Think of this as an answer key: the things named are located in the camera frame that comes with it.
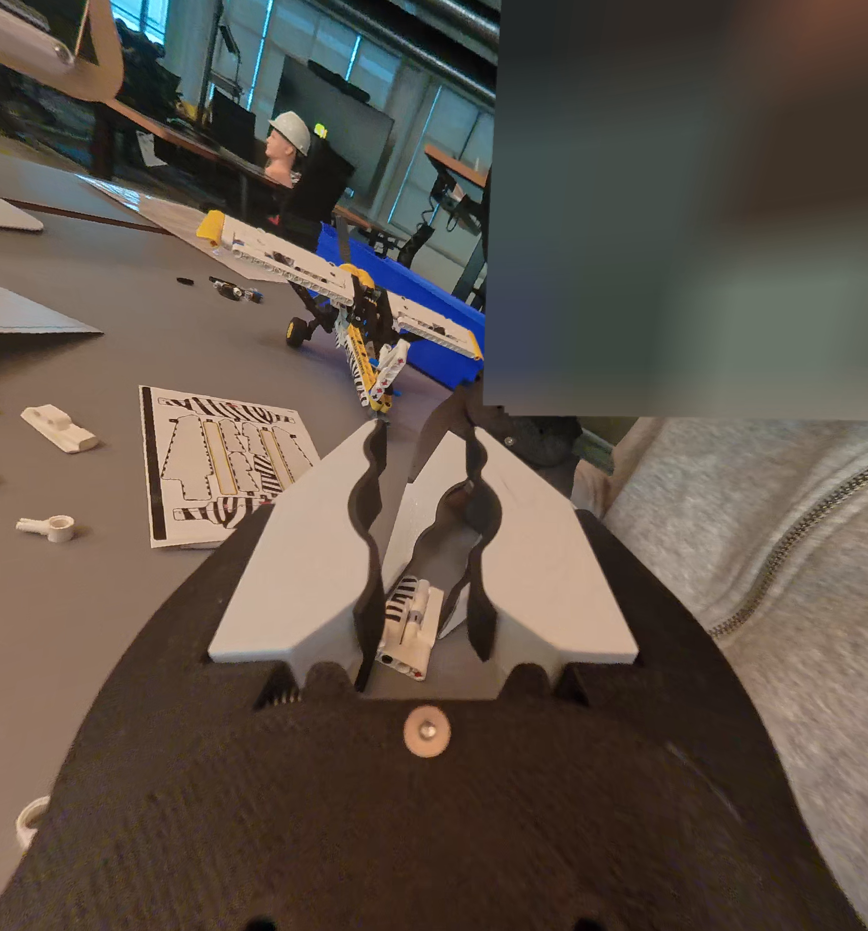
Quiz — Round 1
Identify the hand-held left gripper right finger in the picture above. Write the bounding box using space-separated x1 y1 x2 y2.
465 425 641 681

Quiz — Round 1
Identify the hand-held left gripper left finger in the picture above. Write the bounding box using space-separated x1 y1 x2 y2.
207 418 391 692

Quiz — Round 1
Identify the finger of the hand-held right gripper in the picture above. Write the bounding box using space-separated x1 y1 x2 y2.
381 431 478 594
437 553 482 642

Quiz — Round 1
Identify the striped white lego assembly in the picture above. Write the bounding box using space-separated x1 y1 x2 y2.
373 573 447 683

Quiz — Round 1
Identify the white yellow lego plane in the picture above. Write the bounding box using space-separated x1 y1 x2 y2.
195 209 486 426

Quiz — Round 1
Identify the white lego pin connector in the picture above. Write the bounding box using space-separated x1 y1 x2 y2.
15 514 76 544

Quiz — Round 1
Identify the white lego panel piece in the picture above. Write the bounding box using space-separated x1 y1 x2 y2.
19 403 102 456

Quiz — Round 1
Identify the cluster of black lego pieces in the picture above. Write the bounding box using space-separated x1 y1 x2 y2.
208 275 265 306

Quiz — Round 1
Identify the zebra striped sticker sheet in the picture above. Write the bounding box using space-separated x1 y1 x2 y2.
139 384 322 550

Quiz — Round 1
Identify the blue plastic bin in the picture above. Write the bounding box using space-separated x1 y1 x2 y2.
316 222 487 390

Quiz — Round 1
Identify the wooden standing desk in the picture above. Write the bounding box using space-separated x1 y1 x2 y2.
423 143 491 192

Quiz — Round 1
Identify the black office chair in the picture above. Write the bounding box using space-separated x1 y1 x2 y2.
280 134 357 252

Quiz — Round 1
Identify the large grey screen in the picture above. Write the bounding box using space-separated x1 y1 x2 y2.
272 54 397 186

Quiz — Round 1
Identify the white instruction booklet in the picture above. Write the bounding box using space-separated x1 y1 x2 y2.
78 173 282 266

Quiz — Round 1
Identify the mannequin head white helmet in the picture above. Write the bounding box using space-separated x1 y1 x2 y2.
261 109 313 183

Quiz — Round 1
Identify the grey paper booklet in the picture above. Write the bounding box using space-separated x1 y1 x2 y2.
0 271 105 337

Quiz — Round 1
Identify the pale wooden panel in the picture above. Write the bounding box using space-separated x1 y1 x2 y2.
0 0 128 104

